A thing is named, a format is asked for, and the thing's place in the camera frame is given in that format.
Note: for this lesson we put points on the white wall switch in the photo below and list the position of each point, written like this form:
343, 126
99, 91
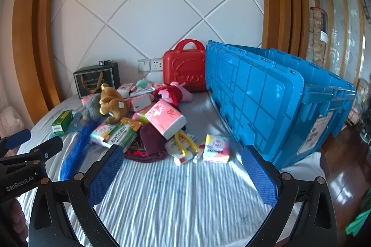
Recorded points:
143, 65

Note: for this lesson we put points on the small pink tissue pack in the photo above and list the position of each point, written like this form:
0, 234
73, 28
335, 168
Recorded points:
85, 100

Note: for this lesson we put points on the brown teddy bear plush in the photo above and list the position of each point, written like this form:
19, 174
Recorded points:
111, 102

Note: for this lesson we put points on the patterned hanging scroll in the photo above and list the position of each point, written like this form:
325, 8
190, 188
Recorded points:
318, 32

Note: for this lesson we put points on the striped bed sheet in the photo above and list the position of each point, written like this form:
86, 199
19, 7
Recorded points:
174, 200

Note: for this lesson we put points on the blue plastic storage crate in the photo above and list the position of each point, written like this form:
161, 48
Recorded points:
255, 107

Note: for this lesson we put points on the yellow plastic toy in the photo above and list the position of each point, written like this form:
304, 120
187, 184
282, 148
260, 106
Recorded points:
187, 152

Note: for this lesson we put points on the blue fuzzy duster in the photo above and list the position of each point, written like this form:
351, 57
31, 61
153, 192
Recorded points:
76, 145

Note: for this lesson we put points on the wooden glass partition screen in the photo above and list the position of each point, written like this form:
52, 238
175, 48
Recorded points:
339, 18

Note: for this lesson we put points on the grey rabbit plush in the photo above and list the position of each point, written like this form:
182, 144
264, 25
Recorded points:
92, 107

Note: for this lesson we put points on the maroon towel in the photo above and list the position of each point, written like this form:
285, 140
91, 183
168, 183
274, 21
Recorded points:
150, 139

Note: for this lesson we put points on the green white medicine box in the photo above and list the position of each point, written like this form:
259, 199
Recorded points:
121, 135

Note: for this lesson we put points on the colourful pad pack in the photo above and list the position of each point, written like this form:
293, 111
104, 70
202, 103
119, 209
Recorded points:
216, 148

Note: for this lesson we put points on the white printed pouch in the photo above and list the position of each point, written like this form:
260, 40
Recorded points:
171, 147

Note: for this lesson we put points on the dark red knitted hat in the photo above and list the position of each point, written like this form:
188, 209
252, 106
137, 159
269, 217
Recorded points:
136, 152

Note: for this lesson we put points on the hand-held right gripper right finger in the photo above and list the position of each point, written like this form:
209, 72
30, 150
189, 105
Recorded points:
259, 177

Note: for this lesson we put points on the pig plush with teal body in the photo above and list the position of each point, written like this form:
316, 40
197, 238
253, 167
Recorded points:
143, 84

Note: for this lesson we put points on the small red suitcase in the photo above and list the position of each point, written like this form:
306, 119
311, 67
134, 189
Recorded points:
179, 73

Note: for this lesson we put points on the person's left hand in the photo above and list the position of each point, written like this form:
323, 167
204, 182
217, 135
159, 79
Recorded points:
13, 221

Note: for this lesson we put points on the pig plush in red dress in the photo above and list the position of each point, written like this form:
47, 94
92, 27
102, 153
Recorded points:
174, 94

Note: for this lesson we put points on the large pink tissue pack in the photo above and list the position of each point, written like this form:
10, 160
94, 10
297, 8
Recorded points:
140, 103

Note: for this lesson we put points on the white tissue pack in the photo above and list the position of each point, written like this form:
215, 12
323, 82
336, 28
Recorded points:
125, 87

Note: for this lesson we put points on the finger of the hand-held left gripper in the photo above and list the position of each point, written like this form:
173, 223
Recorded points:
50, 147
18, 138

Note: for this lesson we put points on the small white tube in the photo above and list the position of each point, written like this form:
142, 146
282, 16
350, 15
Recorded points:
197, 155

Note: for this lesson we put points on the white pink pad pack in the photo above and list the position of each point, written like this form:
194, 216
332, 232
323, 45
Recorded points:
100, 132

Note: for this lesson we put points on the small red white bottle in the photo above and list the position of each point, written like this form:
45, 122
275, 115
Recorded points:
182, 160

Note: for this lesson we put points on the black gift bag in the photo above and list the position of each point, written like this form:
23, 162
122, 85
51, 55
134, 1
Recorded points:
95, 81

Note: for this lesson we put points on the green cloth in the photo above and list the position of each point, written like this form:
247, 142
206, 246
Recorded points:
361, 223

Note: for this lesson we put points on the pink green sanitary pad pack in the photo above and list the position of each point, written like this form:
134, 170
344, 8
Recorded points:
140, 117

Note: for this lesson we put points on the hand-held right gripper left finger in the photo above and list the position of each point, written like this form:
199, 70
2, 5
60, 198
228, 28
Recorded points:
105, 174

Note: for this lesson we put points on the orange cardboard box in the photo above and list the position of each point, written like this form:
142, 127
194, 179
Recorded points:
132, 123

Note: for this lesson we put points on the green cardboard box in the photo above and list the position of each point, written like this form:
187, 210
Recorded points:
62, 122

